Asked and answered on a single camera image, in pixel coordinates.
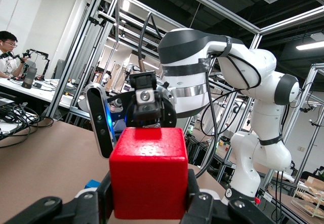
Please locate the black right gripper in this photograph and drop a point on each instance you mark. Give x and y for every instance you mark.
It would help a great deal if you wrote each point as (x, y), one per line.
(144, 96)

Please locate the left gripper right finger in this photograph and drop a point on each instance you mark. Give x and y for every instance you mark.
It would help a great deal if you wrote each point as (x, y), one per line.
(210, 210)

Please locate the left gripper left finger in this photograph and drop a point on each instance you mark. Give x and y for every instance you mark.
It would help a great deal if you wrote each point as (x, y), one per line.
(83, 208)

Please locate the red wooden block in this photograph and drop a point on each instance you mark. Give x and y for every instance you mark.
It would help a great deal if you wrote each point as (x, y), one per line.
(149, 173)

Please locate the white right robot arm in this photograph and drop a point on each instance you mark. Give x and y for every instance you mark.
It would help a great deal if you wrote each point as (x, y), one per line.
(192, 56)

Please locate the blue wooden block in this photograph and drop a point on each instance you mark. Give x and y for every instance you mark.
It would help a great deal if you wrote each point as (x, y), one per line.
(92, 184)

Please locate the red base knob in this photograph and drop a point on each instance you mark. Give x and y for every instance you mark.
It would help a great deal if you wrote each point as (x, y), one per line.
(257, 200)

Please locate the brown paper table cover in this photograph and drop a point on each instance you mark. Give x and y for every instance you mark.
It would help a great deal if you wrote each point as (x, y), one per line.
(50, 163)

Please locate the clear tray with wooden pieces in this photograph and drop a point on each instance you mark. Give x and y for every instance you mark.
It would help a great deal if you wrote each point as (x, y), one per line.
(308, 198)

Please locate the white desk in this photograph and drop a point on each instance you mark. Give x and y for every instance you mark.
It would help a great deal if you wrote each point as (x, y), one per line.
(38, 92)

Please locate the grey drink tumbler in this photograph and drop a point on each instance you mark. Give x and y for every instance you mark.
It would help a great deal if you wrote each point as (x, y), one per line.
(29, 78)

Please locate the seated person with glasses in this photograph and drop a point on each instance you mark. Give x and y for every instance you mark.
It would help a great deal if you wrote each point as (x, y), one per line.
(8, 56)

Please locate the black right camera mount bracket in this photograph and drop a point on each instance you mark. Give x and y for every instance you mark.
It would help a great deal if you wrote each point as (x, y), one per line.
(170, 115)

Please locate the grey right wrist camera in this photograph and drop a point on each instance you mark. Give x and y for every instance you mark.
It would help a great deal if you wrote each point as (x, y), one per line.
(101, 122)

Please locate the aluminium frame structure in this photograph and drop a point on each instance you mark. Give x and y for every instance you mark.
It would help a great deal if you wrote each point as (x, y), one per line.
(63, 92)

